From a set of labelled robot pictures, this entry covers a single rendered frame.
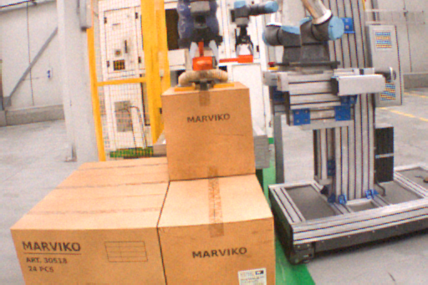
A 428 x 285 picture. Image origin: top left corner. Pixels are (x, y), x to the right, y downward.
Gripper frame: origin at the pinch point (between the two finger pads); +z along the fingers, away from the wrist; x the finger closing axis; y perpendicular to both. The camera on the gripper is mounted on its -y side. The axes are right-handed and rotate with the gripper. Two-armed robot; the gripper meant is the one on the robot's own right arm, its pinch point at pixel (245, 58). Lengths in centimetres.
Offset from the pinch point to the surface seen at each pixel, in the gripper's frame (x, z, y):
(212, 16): -18.4, -23.2, 35.8
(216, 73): -20, 6, 49
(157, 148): -57, 49, -6
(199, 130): -30, 31, 60
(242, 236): -19, 60, 120
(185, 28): -33, -18, 38
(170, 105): -42, 18, 60
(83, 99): -121, 18, -78
